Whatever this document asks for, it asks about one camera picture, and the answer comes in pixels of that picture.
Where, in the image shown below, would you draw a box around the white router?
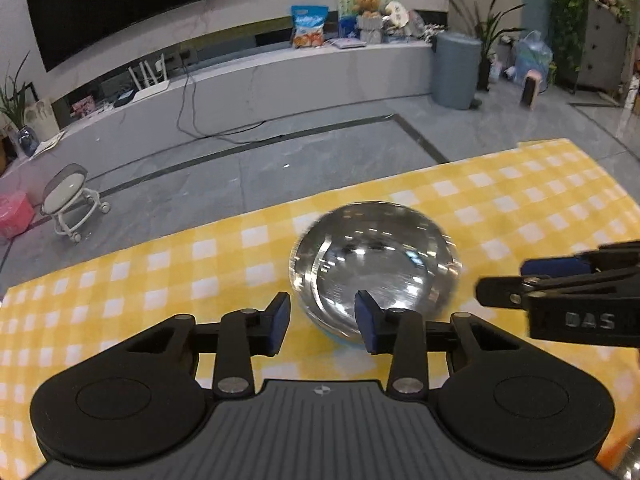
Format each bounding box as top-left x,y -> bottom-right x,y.
127,55 -> 171,103

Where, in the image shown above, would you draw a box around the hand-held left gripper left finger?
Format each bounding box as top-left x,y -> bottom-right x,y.
112,292 -> 292,400

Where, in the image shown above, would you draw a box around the blue steel bowl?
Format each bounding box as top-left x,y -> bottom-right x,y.
289,201 -> 463,348

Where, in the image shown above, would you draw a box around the blue plastic bag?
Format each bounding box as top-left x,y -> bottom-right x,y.
512,30 -> 553,83

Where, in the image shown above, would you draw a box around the green plant in blue vase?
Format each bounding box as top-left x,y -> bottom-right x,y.
0,52 -> 38,156

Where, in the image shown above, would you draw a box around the green leafy climbing plant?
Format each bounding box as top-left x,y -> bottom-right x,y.
542,0 -> 632,86

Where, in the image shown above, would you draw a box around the tall potted grass plant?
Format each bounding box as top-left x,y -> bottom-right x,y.
440,0 -> 526,91

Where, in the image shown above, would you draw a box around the grey wheeled stool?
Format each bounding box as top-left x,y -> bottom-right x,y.
40,164 -> 111,243

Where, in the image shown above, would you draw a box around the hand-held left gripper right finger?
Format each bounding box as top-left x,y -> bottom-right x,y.
354,290 -> 535,401

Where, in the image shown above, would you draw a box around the orange steel bowl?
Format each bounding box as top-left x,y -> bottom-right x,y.
597,427 -> 640,480

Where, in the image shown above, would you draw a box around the pink storage box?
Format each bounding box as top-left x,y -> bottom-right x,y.
0,191 -> 36,238

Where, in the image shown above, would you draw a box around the grey drawer cabinet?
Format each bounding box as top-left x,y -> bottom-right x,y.
575,0 -> 632,93

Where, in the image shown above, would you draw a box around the grey marble television cabinet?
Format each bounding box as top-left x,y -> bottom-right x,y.
0,40 -> 436,206

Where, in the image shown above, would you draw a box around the grey-blue trash can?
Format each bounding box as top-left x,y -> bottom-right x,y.
431,32 -> 483,109

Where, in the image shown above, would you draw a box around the yellow checked tablecloth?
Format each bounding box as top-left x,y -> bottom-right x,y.
0,138 -> 640,480

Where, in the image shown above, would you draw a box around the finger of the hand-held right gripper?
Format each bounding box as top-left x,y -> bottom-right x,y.
475,266 -> 640,307
520,241 -> 640,278

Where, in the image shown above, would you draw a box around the black cable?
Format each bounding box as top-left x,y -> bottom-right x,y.
176,52 -> 266,138

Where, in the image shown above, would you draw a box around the loose papers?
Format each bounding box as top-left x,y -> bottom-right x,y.
30,130 -> 66,158

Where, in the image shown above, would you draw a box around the white round mask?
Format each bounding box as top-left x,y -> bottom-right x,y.
384,1 -> 410,28

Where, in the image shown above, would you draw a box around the small pink white stool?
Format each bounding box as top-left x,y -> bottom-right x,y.
520,71 -> 542,108

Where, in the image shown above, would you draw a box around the white printed bag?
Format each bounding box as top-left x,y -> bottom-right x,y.
25,97 -> 56,141

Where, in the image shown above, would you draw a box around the blue snack bag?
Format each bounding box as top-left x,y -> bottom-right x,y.
291,5 -> 329,50

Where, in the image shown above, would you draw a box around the black wall television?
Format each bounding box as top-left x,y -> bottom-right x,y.
22,0 -> 254,73

